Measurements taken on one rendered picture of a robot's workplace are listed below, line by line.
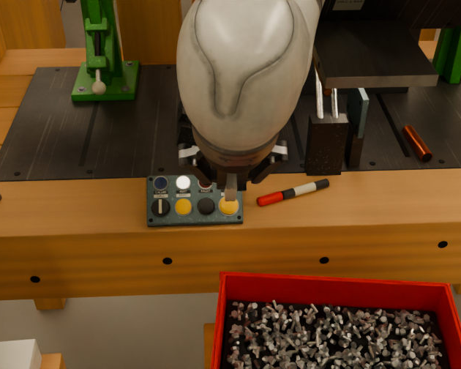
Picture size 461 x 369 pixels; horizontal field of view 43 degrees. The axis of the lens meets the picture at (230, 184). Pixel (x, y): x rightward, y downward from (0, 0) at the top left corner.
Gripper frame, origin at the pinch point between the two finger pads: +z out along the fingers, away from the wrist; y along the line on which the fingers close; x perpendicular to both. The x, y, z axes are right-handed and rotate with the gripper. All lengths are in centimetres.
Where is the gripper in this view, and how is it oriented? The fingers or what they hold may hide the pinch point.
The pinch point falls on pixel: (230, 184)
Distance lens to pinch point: 79.9
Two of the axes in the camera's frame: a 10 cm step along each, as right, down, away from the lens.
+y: 10.0, -0.3, 0.4
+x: -0.4, -9.6, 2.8
